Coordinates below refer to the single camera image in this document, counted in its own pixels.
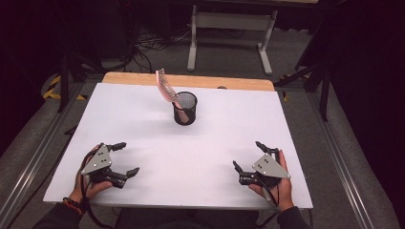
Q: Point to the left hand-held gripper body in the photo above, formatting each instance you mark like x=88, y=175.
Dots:
x=99, y=162

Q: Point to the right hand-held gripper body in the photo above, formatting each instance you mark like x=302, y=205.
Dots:
x=269, y=167

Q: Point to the black mesh pen holder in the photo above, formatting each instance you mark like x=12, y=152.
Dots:
x=185, y=111

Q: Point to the pink comb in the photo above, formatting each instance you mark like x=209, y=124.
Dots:
x=165, y=86

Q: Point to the person's right hand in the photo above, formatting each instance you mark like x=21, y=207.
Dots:
x=285, y=191

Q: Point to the person's left hand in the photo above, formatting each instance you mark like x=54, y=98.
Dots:
x=78, y=187

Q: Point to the person's lap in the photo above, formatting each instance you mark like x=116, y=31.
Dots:
x=184, y=219

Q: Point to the black metal stand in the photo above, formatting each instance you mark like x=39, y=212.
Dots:
x=65, y=82
x=321, y=79

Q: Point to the yellow black hazard tape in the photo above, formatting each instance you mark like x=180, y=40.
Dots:
x=52, y=87

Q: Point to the grey metal stand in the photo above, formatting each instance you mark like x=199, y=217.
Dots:
x=232, y=21

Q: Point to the aluminium frame rail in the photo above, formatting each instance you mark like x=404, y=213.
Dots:
x=35, y=159
x=340, y=159

